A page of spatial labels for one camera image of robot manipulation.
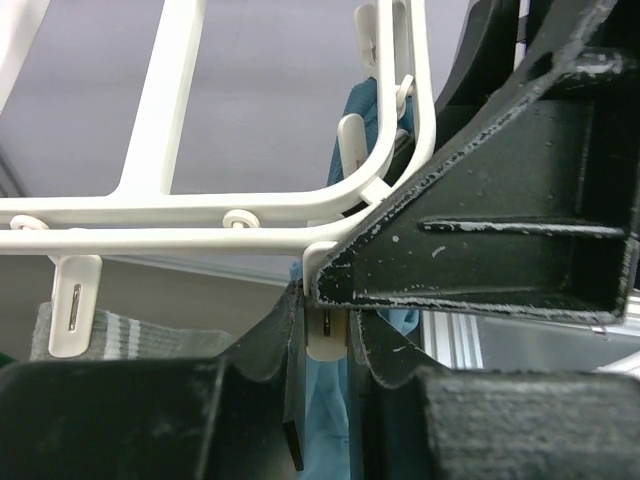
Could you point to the white hanger clip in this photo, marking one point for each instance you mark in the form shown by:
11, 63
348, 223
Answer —
326, 329
74, 296

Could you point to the white clip hanger frame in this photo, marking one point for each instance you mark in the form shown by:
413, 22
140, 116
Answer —
143, 216

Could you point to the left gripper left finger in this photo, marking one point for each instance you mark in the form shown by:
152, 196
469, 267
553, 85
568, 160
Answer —
236, 415

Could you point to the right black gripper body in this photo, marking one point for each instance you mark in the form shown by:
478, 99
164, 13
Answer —
485, 59

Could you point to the grey striped sock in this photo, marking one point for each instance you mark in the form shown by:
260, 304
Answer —
119, 337

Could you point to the blue cloth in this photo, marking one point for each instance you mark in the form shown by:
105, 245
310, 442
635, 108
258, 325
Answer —
326, 442

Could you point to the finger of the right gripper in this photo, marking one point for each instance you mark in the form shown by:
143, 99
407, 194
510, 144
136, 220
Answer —
532, 208

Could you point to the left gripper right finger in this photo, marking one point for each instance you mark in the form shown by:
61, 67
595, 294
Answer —
412, 418

